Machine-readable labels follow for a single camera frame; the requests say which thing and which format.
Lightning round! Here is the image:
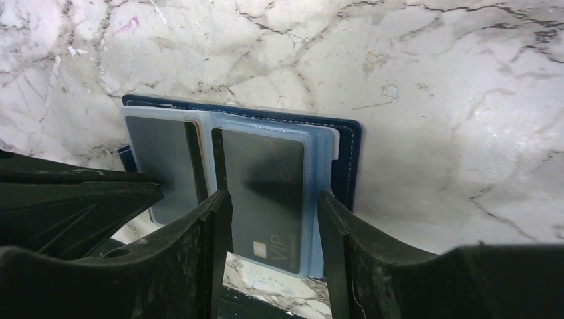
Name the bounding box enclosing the black VIP card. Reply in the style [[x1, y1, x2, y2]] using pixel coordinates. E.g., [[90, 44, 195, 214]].
[[211, 128, 304, 274]]

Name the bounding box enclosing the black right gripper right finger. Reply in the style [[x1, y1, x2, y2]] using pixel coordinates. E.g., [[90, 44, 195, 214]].
[[318, 192, 563, 318]]

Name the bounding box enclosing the plain black card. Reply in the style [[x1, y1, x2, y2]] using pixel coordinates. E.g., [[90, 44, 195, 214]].
[[125, 116, 208, 225]]

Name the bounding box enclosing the gold credit card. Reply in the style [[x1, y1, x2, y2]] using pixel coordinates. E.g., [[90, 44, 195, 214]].
[[194, 122, 210, 203]]

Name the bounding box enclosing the blue leather card holder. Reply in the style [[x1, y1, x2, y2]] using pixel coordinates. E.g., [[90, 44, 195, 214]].
[[119, 94, 363, 279]]

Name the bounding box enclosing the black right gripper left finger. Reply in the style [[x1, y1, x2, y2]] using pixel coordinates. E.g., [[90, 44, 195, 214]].
[[1, 191, 233, 318]]

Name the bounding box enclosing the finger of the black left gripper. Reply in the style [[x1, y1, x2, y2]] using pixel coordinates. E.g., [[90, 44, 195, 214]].
[[1, 150, 158, 184], [1, 183, 164, 260]]

